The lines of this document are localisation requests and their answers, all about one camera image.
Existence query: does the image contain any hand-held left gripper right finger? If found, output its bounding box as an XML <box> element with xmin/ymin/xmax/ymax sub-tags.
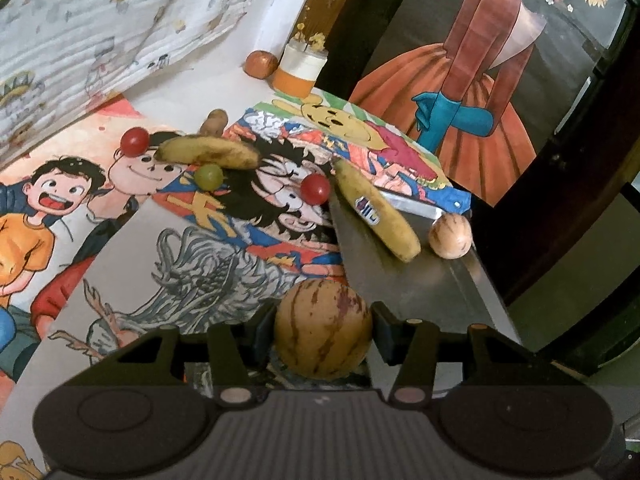
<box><xmin>371</xmin><ymin>301</ymin><xmax>548</xmax><ymax>406</ymax></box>

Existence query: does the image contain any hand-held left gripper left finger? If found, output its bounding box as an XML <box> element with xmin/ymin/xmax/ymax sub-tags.
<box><xmin>100</xmin><ymin>304</ymin><xmax>278</xmax><ymax>407</ymax></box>

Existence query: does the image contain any metal tray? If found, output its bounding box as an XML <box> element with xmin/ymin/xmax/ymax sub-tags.
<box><xmin>327</xmin><ymin>180</ymin><xmax>523</xmax><ymax>396</ymax></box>

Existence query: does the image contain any large striped pepino melon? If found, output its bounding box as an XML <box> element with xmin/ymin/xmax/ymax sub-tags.
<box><xmin>273</xmin><ymin>280</ymin><xmax>375</xmax><ymax>378</ymax></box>

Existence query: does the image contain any green grape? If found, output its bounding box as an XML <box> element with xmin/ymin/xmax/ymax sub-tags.
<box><xmin>194</xmin><ymin>164</ymin><xmax>224</xmax><ymax>192</ymax></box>

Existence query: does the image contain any brown-spotted yellow banana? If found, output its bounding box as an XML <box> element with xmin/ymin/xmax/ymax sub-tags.
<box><xmin>154</xmin><ymin>135</ymin><xmax>261</xmax><ymax>170</ymax></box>

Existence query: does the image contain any small tan potato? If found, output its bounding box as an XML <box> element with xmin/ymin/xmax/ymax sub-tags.
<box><xmin>200</xmin><ymin>109</ymin><xmax>229</xmax><ymax>137</ymax></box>

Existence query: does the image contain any colourful black-haired character drawing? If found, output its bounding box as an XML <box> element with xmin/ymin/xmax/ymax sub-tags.
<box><xmin>155</xmin><ymin>105</ymin><xmax>473</xmax><ymax>286</ymax></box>

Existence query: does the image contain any small striped pepino melon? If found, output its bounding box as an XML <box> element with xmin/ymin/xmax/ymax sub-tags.
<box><xmin>428</xmin><ymin>213</ymin><xmax>473</xmax><ymax>260</ymax></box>

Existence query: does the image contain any yellow banana with sticker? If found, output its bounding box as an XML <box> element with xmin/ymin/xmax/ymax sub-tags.
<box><xmin>332</xmin><ymin>158</ymin><xmax>422</xmax><ymax>263</ymax></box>

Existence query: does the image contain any grey dragon sketch sheet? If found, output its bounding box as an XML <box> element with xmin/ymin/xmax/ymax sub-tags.
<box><xmin>47</xmin><ymin>195</ymin><xmax>351</xmax><ymax>391</ymax></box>

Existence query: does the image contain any red cherry tomato centre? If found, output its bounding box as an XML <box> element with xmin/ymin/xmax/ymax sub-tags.
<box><xmin>300</xmin><ymin>174</ymin><xmax>331</xmax><ymax>206</ymax></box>

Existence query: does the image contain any red cherry tomato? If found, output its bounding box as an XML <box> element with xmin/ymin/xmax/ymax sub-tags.
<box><xmin>120</xmin><ymin>127</ymin><xmax>151</xmax><ymax>157</ymax></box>
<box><xmin>300</xmin><ymin>174</ymin><xmax>331</xmax><ymax>206</ymax></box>

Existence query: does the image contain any yellow bear drawing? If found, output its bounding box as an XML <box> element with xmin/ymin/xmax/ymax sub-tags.
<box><xmin>270</xmin><ymin>87</ymin><xmax>441</xmax><ymax>186</ymax></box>

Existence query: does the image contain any red cherry tomato left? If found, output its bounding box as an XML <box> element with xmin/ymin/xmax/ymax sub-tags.
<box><xmin>120</xmin><ymin>127</ymin><xmax>151</xmax><ymax>157</ymax></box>

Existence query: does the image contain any white and orange jar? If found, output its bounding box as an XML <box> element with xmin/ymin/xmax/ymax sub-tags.
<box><xmin>272</xmin><ymin>42</ymin><xmax>328</xmax><ymax>98</ymax></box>

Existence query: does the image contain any orange-brown round fruit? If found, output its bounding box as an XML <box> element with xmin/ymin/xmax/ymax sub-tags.
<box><xmin>244</xmin><ymin>50</ymin><xmax>279</xmax><ymax>80</ymax></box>

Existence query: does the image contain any yellow dried flower sprig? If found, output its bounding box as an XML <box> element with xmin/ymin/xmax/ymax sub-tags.
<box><xmin>292</xmin><ymin>21</ymin><xmax>328</xmax><ymax>53</ymax></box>

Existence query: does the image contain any white printed blanket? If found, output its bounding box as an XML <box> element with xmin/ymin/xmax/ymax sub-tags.
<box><xmin>0</xmin><ymin>0</ymin><xmax>266</xmax><ymax>161</ymax></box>

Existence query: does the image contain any dark wooden door frame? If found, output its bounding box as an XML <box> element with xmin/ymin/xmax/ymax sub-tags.
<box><xmin>465</xmin><ymin>25</ymin><xmax>640</xmax><ymax>306</ymax></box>

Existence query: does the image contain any orange dress wall poster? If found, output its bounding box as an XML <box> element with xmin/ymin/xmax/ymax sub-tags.
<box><xmin>347</xmin><ymin>0</ymin><xmax>631</xmax><ymax>208</ymax></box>

